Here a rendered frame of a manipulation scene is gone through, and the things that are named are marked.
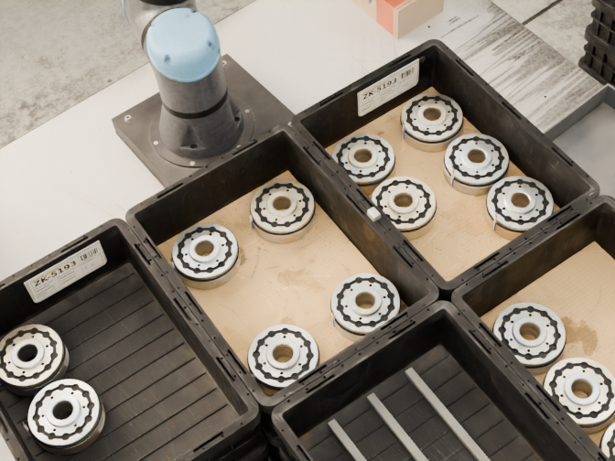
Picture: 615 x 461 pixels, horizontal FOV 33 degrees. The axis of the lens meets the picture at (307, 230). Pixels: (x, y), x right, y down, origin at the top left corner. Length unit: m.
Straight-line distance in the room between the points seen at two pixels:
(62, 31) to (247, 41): 1.23
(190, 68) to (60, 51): 1.50
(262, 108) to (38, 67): 1.35
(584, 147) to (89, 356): 0.94
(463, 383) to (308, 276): 0.29
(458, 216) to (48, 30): 1.88
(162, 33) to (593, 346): 0.84
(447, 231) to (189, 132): 0.49
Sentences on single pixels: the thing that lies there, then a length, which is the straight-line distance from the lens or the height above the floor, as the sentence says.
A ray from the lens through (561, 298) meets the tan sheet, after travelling 1.60.
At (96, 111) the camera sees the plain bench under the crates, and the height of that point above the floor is 0.70.
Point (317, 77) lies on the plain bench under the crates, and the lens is 2.03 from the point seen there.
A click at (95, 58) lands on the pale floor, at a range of 3.15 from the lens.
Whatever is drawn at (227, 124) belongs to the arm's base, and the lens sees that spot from 1.84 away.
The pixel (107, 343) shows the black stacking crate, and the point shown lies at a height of 0.83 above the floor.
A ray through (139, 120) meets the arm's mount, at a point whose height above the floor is 0.74.
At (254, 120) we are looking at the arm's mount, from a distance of 1.90.
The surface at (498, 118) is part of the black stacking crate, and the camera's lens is 1.70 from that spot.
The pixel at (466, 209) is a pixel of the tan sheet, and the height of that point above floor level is 0.83.
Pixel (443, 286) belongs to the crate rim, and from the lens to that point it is 1.47.
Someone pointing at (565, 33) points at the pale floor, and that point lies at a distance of 3.12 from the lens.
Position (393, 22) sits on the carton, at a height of 0.74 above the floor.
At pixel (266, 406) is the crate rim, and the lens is 1.39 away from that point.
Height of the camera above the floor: 2.19
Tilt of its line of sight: 56 degrees down
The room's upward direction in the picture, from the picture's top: 6 degrees counter-clockwise
